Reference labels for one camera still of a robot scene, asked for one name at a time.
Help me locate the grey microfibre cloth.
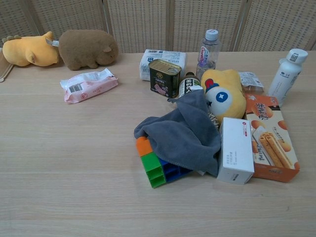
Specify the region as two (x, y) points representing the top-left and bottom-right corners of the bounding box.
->
(134, 89), (222, 178)

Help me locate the orange toy block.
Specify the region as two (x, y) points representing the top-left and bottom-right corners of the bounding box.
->
(136, 136), (155, 158)

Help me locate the dark green luncheon meat can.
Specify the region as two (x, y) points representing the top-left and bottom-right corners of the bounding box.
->
(148, 59), (182, 99)

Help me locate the dark tea drink bottle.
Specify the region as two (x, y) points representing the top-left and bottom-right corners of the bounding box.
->
(178, 72), (202, 100)

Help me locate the green toy block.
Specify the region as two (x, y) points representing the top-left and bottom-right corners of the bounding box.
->
(140, 152), (165, 189)

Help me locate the white tissue pack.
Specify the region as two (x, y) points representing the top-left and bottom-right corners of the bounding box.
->
(139, 49), (188, 82)

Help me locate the yellow star-eyed plush toy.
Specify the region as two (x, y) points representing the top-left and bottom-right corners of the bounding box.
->
(200, 69), (247, 123)

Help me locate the pink white snack packet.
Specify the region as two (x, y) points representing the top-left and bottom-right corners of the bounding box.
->
(60, 68), (119, 104)

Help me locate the clear water bottle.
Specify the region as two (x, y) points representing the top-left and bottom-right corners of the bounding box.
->
(196, 28), (221, 79)

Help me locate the white cardboard box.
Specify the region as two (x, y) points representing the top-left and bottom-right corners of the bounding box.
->
(216, 117), (255, 185)

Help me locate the beige folding screen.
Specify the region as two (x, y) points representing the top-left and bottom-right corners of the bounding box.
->
(0, 0), (316, 54)

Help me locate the clear wrapped bread packet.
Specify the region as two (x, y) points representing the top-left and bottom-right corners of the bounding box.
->
(238, 71), (265, 95)

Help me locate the brown capybara plush toy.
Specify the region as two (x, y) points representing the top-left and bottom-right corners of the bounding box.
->
(58, 29), (119, 71)

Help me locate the orange egg roll box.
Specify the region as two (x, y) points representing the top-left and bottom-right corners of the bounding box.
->
(244, 93), (301, 184)

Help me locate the white yogurt bottle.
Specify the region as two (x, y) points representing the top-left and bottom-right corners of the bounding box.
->
(267, 48), (309, 107)

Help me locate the yellow dinosaur plush toy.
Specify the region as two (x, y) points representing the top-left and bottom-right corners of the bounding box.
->
(1, 31), (60, 67)

